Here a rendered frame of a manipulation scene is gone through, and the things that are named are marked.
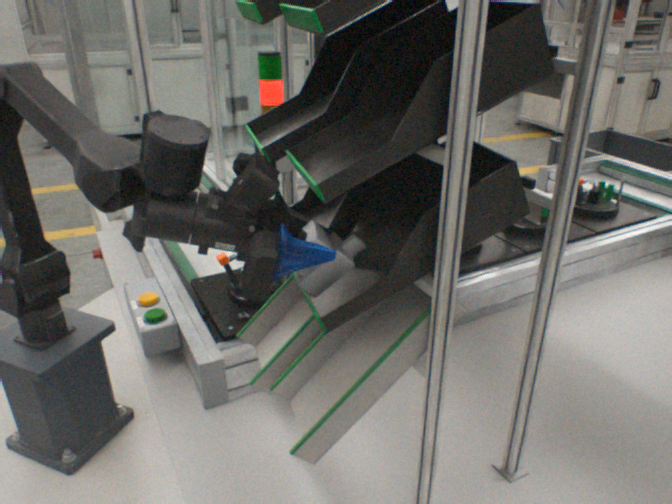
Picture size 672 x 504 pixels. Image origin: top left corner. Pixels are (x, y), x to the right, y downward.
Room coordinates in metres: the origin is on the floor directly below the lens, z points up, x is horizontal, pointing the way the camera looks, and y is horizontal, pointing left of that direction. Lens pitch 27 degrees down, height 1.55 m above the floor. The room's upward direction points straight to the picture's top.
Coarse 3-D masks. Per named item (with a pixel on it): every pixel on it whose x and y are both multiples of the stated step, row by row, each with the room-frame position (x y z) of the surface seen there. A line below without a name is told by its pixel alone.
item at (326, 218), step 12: (408, 156) 0.72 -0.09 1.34; (372, 180) 0.70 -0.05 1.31; (312, 192) 0.81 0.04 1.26; (348, 192) 0.69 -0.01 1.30; (360, 192) 0.70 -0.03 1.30; (372, 192) 0.70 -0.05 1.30; (300, 204) 0.80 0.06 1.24; (312, 204) 0.81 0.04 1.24; (324, 204) 0.80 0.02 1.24; (336, 204) 0.79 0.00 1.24; (348, 204) 0.69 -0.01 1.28; (360, 204) 0.70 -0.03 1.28; (312, 216) 0.78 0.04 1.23; (324, 216) 0.76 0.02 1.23; (336, 216) 0.69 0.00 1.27; (348, 216) 0.69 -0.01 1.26; (336, 228) 0.69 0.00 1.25; (348, 228) 0.69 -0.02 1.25
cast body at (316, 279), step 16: (304, 240) 0.55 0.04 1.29; (320, 240) 0.55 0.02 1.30; (336, 240) 0.57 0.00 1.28; (352, 240) 0.57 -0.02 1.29; (336, 256) 0.55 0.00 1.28; (352, 256) 0.57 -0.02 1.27; (304, 272) 0.55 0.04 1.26; (320, 272) 0.55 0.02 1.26; (336, 272) 0.55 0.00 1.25; (304, 288) 0.55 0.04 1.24; (320, 288) 0.55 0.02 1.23
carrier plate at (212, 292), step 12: (204, 276) 1.06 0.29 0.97; (216, 276) 1.05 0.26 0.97; (228, 276) 1.06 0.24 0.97; (192, 288) 1.03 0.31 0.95; (204, 288) 1.00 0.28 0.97; (216, 288) 1.00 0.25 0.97; (204, 300) 0.95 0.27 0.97; (216, 300) 0.95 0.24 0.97; (228, 300) 0.95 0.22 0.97; (216, 312) 0.91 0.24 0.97; (228, 312) 0.91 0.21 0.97; (240, 312) 0.91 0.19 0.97; (252, 312) 0.91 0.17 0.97; (216, 324) 0.87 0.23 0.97; (228, 324) 0.87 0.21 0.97; (240, 324) 0.87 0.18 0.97; (228, 336) 0.83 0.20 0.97
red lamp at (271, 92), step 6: (264, 84) 1.19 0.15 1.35; (270, 84) 1.19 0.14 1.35; (276, 84) 1.19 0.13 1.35; (264, 90) 1.19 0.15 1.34; (270, 90) 1.19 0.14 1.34; (276, 90) 1.19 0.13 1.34; (282, 90) 1.21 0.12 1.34; (264, 96) 1.19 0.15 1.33; (270, 96) 1.19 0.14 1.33; (276, 96) 1.19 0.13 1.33; (282, 96) 1.21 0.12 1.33; (264, 102) 1.19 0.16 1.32; (270, 102) 1.19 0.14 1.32; (276, 102) 1.19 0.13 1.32; (282, 102) 1.21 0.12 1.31
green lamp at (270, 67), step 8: (264, 56) 1.19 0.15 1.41; (272, 56) 1.19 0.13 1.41; (280, 56) 1.21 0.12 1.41; (264, 64) 1.19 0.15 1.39; (272, 64) 1.19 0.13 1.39; (280, 64) 1.21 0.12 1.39; (264, 72) 1.19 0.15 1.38; (272, 72) 1.19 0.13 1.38; (280, 72) 1.20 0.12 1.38; (264, 80) 1.19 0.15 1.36; (272, 80) 1.19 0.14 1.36
